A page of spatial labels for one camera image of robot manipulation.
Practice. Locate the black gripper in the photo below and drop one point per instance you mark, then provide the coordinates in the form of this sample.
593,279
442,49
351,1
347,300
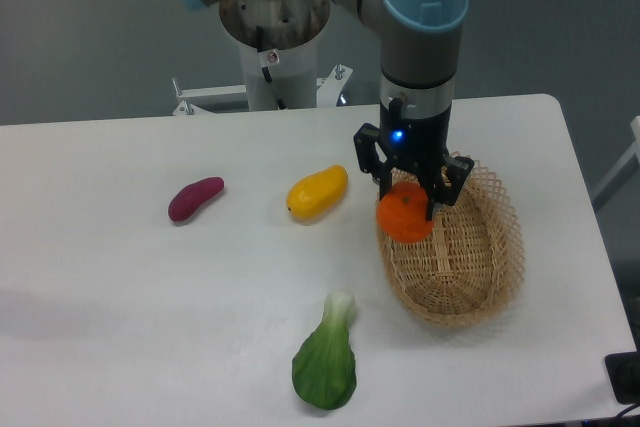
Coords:
417,146

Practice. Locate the orange fruit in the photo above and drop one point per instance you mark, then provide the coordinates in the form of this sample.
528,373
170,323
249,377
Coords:
401,213

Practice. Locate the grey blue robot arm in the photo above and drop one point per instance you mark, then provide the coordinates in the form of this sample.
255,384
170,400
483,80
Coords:
419,40

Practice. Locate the yellow mango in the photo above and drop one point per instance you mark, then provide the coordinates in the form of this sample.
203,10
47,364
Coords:
314,195

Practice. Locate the woven wicker basket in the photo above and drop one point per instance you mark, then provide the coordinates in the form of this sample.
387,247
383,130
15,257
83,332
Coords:
470,267

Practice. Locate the purple sweet potato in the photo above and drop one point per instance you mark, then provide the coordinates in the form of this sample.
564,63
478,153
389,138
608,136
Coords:
193,196

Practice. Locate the green bok choy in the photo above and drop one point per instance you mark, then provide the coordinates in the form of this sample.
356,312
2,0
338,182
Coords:
324,368

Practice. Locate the black device at table edge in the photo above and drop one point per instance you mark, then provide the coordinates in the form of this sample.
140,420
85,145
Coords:
623,372

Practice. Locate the white frame at right edge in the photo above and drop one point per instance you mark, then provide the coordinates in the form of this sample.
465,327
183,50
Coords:
621,172

